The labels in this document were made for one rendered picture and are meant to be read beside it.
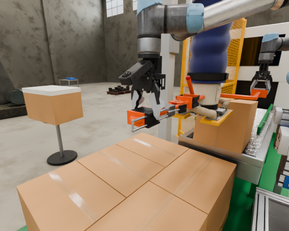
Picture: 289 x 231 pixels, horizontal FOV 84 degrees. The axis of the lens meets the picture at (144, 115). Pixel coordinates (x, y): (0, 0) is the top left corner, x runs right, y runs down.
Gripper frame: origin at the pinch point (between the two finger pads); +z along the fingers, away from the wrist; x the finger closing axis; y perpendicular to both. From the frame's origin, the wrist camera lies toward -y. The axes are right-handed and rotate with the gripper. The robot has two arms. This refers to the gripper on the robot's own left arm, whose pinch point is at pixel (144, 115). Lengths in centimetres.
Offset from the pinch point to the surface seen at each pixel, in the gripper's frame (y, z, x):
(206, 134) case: 95, 40, 6
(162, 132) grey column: 167, 85, 97
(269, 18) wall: 996, -245, 47
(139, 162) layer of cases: 44, 56, 40
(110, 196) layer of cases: 6, 56, 30
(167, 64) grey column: 167, -21, 92
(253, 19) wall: 993, -251, 111
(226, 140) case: 95, 40, -10
